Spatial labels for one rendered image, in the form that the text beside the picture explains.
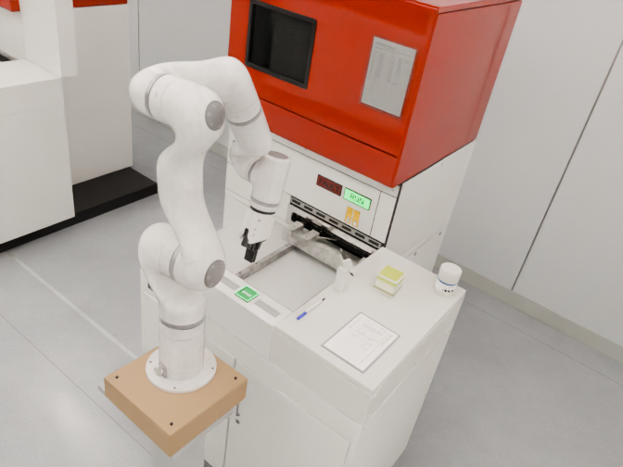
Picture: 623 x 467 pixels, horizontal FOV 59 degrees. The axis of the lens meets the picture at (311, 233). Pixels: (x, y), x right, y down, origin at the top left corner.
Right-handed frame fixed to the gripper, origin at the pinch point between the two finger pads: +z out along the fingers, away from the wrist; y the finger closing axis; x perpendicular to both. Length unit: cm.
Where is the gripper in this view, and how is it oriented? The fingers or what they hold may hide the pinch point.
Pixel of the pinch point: (250, 254)
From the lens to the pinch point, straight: 164.5
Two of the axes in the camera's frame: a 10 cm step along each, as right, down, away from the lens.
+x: 7.9, 4.3, -4.4
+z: -2.7, 8.8, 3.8
